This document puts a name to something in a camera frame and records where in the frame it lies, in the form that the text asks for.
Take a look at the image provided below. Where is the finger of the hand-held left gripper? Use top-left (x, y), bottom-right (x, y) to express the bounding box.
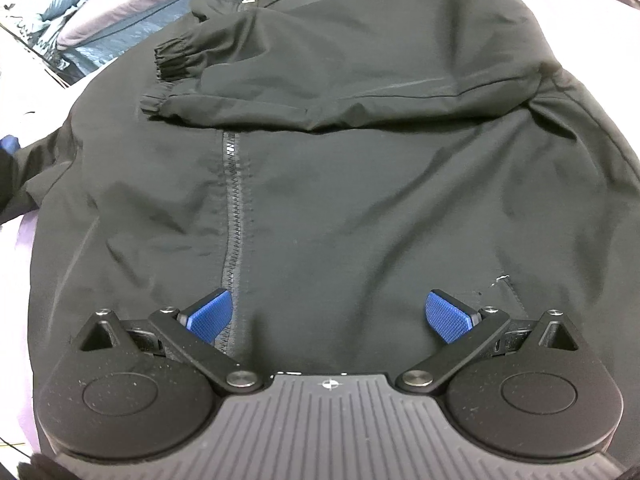
top-left (0, 134), bottom-right (24, 162)

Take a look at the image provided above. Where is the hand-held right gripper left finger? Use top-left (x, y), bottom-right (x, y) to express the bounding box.
top-left (75, 287), bottom-right (263, 391)

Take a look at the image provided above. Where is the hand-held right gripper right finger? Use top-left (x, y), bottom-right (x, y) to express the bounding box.
top-left (397, 288), bottom-right (584, 391)

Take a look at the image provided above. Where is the black jacket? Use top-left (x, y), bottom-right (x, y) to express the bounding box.
top-left (0, 0), bottom-right (640, 461)

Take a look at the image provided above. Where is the purple floral bed sheet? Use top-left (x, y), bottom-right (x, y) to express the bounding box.
top-left (0, 207), bottom-right (56, 461)

